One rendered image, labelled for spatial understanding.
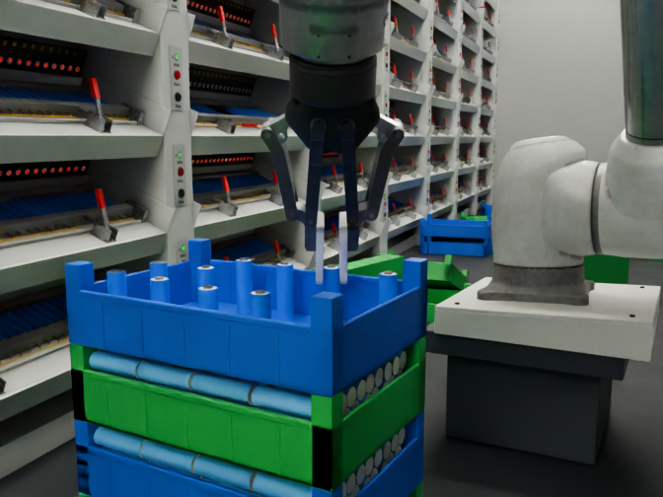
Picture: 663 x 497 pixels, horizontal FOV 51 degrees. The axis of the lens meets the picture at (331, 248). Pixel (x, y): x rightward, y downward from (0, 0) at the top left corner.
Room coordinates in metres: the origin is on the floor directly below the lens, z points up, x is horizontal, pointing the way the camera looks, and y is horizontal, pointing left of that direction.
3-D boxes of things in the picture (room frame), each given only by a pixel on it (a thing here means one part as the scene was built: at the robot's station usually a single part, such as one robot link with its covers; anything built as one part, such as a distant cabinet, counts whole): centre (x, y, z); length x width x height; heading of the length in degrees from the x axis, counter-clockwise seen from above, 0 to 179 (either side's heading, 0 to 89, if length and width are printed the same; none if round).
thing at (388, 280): (0.67, -0.06, 0.36); 0.02 x 0.02 x 0.06
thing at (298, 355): (0.67, 0.08, 0.36); 0.30 x 0.20 x 0.08; 61
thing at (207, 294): (0.61, 0.11, 0.36); 0.02 x 0.02 x 0.06
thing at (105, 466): (0.67, 0.08, 0.20); 0.30 x 0.20 x 0.08; 61
